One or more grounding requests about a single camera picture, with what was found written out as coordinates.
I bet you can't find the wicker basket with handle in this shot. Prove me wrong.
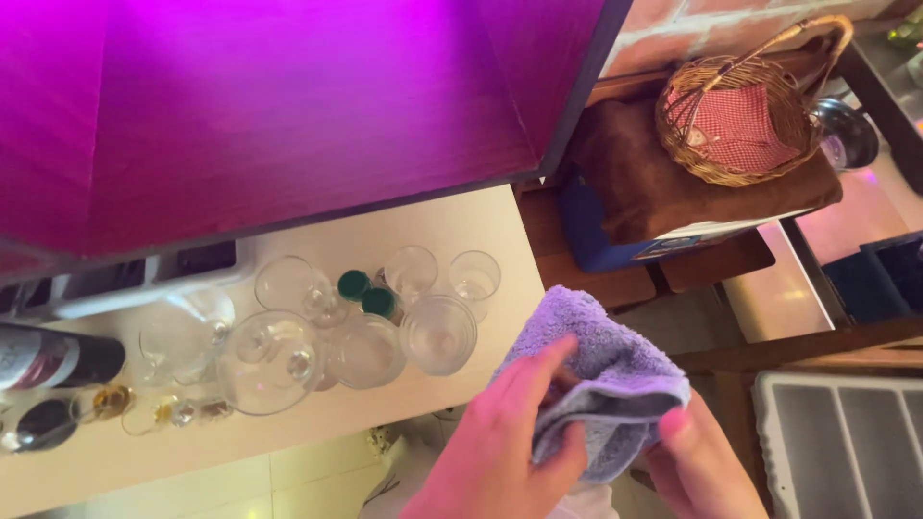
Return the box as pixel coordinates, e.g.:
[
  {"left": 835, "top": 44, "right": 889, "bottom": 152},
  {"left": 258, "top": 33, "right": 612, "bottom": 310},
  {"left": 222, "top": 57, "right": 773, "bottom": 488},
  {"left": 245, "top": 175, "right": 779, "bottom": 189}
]
[{"left": 654, "top": 14, "right": 855, "bottom": 189}]

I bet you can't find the dark blue crate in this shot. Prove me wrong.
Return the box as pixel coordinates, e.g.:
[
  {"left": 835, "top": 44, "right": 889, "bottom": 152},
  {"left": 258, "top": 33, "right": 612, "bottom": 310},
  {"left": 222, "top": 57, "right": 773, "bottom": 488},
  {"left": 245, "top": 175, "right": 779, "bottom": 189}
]
[{"left": 821, "top": 230, "right": 923, "bottom": 323}]

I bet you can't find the purple-lit overhead cabinet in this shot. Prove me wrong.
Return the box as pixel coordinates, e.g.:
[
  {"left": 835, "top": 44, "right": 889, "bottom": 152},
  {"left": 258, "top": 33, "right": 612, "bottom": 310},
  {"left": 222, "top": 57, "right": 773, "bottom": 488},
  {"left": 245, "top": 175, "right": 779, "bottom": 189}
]
[{"left": 0, "top": 0, "right": 636, "bottom": 286}]

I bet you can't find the wide clear glass tumbler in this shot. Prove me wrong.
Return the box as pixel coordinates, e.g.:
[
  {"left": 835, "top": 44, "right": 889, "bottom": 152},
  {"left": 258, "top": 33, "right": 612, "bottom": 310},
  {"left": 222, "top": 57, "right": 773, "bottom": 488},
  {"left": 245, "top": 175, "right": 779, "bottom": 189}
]
[{"left": 399, "top": 293, "right": 479, "bottom": 377}]

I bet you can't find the purple terry cloth towel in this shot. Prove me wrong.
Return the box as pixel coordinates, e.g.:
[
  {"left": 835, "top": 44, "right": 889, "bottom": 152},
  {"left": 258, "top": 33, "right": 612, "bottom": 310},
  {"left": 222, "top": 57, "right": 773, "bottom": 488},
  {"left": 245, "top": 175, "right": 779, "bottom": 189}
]
[{"left": 490, "top": 284, "right": 692, "bottom": 484}]

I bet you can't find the clear round glass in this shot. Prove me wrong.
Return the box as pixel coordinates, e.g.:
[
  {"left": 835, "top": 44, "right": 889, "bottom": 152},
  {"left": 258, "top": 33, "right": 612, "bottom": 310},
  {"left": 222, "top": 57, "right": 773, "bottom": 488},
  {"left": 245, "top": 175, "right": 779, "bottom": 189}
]
[{"left": 326, "top": 313, "right": 409, "bottom": 391}]

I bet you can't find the person's right hand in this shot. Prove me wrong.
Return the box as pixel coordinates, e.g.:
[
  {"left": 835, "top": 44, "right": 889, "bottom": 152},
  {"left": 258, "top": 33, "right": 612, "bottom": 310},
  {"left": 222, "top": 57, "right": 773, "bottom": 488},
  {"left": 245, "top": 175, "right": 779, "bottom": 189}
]
[{"left": 645, "top": 393, "right": 770, "bottom": 519}]

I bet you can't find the dark glass bottle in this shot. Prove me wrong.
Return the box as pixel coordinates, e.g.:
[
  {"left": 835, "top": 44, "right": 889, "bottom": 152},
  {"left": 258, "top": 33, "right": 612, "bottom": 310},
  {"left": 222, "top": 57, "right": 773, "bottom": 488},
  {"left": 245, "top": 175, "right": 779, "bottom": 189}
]
[{"left": 0, "top": 398, "right": 79, "bottom": 456}]

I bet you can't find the small green-capped bottle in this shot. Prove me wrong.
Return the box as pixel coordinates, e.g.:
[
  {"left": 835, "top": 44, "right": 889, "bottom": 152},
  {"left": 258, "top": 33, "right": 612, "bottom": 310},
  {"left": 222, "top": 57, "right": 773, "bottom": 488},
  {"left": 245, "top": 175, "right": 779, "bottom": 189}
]
[
  {"left": 361, "top": 287, "right": 399, "bottom": 322},
  {"left": 337, "top": 269, "right": 373, "bottom": 304}
]

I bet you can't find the white plastic crate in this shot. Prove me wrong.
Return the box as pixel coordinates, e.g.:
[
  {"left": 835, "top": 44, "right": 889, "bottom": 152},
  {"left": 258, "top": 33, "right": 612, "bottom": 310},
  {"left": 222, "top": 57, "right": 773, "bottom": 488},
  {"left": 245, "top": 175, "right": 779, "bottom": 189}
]
[{"left": 751, "top": 371, "right": 923, "bottom": 519}]

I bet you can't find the person's left hand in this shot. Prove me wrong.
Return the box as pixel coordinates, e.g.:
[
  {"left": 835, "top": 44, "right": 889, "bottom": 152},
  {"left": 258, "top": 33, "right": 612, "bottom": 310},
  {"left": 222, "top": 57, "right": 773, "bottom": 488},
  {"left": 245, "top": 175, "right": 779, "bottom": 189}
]
[{"left": 400, "top": 334, "right": 589, "bottom": 519}]

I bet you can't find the blue box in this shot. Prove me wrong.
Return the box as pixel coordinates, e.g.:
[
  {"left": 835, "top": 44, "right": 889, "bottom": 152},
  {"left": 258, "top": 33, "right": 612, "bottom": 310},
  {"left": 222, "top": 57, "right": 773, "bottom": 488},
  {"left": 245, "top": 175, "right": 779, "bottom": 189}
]
[{"left": 558, "top": 167, "right": 817, "bottom": 274}]

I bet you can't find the shiny metal bowl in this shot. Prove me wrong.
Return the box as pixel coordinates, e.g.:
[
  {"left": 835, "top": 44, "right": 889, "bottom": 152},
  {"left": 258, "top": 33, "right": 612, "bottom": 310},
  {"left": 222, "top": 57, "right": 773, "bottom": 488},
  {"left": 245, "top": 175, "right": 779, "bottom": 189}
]
[{"left": 811, "top": 97, "right": 881, "bottom": 172}]

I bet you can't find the green glass bottle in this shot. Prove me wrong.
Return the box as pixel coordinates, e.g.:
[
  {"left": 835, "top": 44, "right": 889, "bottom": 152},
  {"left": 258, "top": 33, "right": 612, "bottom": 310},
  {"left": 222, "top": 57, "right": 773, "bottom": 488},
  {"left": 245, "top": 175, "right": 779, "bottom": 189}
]
[{"left": 886, "top": 3, "right": 923, "bottom": 50}]

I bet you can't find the wooden shelf unit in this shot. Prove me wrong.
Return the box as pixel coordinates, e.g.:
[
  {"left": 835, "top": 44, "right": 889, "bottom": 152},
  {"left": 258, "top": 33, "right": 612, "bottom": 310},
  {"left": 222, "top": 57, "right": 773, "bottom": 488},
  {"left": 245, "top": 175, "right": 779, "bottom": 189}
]
[{"left": 513, "top": 43, "right": 923, "bottom": 376}]

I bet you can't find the dark wine bottle white label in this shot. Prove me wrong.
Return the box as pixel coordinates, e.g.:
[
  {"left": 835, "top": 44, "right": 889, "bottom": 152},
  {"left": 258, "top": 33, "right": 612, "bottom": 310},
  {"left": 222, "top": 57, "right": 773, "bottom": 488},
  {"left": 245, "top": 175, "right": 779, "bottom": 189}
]
[{"left": 0, "top": 322, "right": 127, "bottom": 394}]

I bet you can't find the brown folded towel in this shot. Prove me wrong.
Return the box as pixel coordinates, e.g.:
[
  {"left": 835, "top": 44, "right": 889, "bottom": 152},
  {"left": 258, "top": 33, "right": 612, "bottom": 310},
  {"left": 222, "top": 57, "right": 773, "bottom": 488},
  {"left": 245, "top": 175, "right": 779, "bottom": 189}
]
[{"left": 575, "top": 96, "right": 845, "bottom": 247}]

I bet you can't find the white plastic tray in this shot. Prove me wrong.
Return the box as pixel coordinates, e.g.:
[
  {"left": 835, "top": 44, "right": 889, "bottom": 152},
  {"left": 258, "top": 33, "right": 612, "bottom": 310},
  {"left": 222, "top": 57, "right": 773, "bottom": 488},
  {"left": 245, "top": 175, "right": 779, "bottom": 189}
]
[{"left": 0, "top": 240, "right": 255, "bottom": 324}]

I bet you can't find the small glass with amber liquid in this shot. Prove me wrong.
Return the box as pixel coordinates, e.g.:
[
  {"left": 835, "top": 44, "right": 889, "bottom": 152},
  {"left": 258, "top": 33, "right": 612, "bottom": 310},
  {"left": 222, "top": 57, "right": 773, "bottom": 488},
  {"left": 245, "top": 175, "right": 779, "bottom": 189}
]
[
  {"left": 170, "top": 396, "right": 236, "bottom": 428},
  {"left": 120, "top": 394, "right": 181, "bottom": 438},
  {"left": 69, "top": 383, "right": 137, "bottom": 425}
]

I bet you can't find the large clear wine glass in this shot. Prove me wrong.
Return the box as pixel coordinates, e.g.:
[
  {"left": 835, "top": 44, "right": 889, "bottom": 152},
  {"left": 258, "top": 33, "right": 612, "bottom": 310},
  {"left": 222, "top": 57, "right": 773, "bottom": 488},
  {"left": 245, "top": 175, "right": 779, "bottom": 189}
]
[{"left": 215, "top": 309, "right": 327, "bottom": 418}]

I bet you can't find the red checked cloth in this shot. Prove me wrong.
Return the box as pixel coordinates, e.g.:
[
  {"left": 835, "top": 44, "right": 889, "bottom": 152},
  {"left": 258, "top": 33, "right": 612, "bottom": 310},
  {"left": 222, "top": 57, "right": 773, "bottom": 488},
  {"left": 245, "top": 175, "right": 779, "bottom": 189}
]
[{"left": 666, "top": 82, "right": 803, "bottom": 174}]

